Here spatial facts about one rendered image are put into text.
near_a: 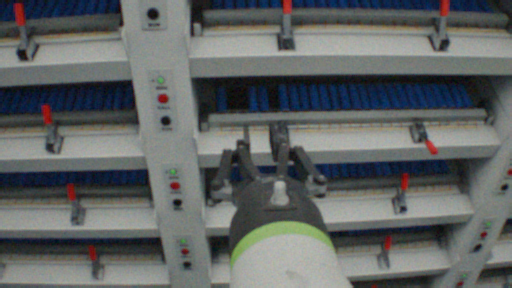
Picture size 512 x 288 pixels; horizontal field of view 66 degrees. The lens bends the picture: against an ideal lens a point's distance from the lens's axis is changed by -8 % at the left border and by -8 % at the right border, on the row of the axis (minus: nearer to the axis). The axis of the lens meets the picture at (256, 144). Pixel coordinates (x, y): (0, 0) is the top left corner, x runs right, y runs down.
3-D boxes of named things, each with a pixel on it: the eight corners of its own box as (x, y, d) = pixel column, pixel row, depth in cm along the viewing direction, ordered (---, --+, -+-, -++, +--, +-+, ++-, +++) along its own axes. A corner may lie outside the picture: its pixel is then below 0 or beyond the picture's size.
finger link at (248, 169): (266, 210, 48) (254, 212, 47) (244, 166, 57) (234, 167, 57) (266, 179, 46) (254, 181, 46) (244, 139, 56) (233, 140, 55)
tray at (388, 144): (492, 156, 84) (513, 129, 76) (198, 167, 81) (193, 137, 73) (461, 86, 95) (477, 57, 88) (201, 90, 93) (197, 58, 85)
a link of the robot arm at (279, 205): (232, 312, 38) (330, 305, 39) (226, 207, 33) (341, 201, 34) (231, 269, 44) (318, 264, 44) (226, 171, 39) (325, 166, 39)
